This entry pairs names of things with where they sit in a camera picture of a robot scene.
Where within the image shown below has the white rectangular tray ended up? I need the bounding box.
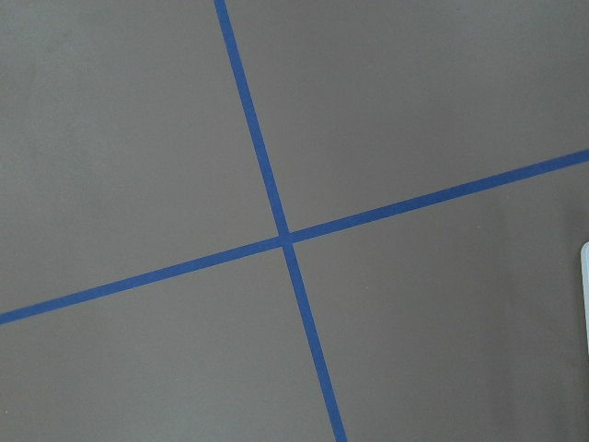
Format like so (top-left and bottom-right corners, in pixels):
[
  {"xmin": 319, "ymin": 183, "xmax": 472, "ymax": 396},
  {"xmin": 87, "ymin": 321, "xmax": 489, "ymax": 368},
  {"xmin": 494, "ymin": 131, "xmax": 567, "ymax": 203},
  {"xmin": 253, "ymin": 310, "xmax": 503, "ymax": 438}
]
[{"xmin": 580, "ymin": 242, "xmax": 589, "ymax": 343}]

